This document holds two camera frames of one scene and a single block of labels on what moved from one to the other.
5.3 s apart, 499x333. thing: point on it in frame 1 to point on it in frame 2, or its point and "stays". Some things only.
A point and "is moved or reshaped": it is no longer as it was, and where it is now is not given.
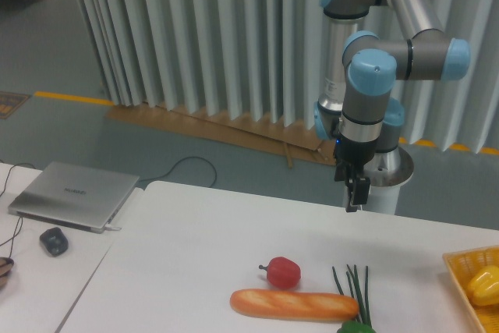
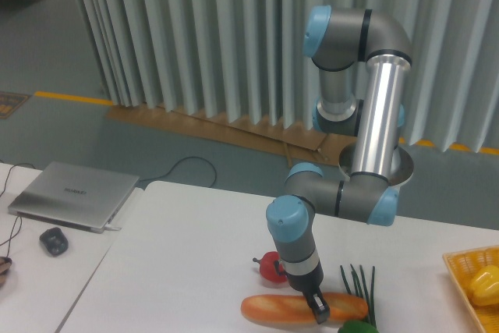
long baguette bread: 294,305 is moved or reshaped
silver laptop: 74,195 stays
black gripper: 354,154 to 309,284
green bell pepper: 352,326 stays
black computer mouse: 54,241 stays
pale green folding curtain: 247,39 stays
